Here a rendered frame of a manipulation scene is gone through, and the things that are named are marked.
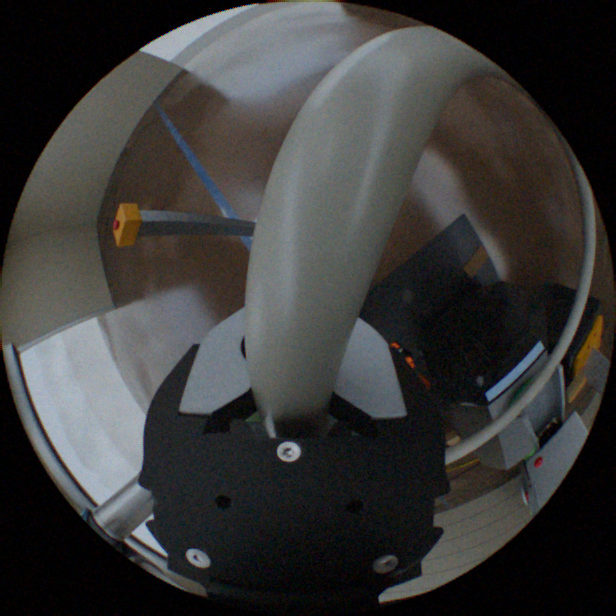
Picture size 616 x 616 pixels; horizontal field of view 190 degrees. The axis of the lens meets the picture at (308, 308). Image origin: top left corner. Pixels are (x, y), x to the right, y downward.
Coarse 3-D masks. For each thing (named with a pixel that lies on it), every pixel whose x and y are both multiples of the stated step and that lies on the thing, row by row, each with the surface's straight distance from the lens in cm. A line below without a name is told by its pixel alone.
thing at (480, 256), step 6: (480, 246) 154; (480, 252) 154; (486, 252) 157; (474, 258) 151; (480, 258) 154; (486, 258) 157; (468, 264) 148; (474, 264) 151; (480, 264) 154; (468, 270) 149; (474, 270) 151; (468, 276) 150
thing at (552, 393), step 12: (528, 384) 46; (552, 384) 57; (540, 396) 55; (552, 396) 62; (564, 396) 59; (528, 408) 54; (540, 408) 60; (552, 408) 70; (564, 408) 68; (528, 420) 48; (540, 420) 68; (540, 432) 79
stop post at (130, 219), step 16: (128, 208) 84; (128, 224) 78; (144, 224) 84; (160, 224) 88; (176, 224) 93; (192, 224) 98; (208, 224) 105; (224, 224) 113; (240, 224) 127; (128, 240) 83
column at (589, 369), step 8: (592, 352) 181; (592, 360) 180; (600, 360) 178; (608, 360) 177; (584, 368) 180; (592, 368) 178; (600, 368) 177; (608, 368) 176; (584, 376) 187; (592, 376) 177; (600, 376) 176; (592, 384) 177; (600, 384) 175; (600, 392) 174
